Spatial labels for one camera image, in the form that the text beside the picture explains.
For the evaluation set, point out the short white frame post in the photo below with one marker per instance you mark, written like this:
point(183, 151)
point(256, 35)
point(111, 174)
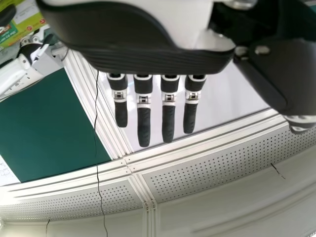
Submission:
point(148, 217)

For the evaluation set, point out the yellow-green biscuit packet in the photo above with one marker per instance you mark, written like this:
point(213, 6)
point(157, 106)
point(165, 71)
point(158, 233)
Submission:
point(24, 24)

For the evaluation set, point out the white aluminium frame rail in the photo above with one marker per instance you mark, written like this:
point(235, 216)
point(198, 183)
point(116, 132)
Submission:
point(197, 148)

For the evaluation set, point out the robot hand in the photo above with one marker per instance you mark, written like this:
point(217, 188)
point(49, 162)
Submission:
point(14, 76)
point(148, 37)

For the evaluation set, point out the white perforated panel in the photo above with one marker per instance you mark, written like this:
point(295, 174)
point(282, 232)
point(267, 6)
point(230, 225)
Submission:
point(222, 170)
point(74, 202)

